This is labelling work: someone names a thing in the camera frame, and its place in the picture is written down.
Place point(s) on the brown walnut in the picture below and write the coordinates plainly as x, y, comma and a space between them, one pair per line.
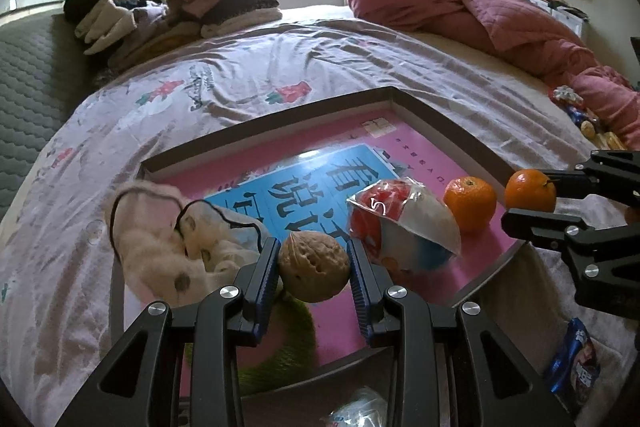
312, 267

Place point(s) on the yellow snack packet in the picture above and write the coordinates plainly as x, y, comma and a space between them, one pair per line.
607, 139

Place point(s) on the pink quilted blanket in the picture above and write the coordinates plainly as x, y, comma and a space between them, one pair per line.
450, 2

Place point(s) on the red and white snack packet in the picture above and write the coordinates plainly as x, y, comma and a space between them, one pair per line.
405, 227

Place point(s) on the pink book with blue label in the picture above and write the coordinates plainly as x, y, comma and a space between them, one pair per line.
330, 142

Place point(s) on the dark folded garment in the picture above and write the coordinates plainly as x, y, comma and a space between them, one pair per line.
247, 2

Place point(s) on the colourful wrapped snack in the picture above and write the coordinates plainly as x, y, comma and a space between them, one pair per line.
565, 94

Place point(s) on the white storage drawers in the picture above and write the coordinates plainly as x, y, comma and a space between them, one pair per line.
565, 14

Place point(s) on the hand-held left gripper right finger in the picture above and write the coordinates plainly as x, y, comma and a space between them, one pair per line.
357, 292

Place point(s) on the dark blue snack packet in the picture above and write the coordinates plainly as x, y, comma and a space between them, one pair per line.
572, 367

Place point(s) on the clear wrapped snack packet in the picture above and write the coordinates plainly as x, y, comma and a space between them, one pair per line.
357, 409

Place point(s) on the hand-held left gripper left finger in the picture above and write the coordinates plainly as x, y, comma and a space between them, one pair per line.
265, 287

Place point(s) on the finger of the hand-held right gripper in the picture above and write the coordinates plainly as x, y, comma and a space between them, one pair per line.
605, 174
535, 224

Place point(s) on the shallow grey cardboard box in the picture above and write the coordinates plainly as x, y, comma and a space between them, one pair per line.
450, 127

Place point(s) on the floral printed bed sheet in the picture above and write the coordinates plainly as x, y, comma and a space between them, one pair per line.
300, 52

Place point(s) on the grey quilted headboard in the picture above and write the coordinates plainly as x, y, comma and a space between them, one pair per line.
30, 72

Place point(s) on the cream folded garment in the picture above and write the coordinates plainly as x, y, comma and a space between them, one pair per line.
240, 23

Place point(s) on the small colourful toy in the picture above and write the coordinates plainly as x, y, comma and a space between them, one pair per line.
582, 117

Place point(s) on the orange mandarin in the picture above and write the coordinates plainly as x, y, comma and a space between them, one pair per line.
470, 204
529, 191

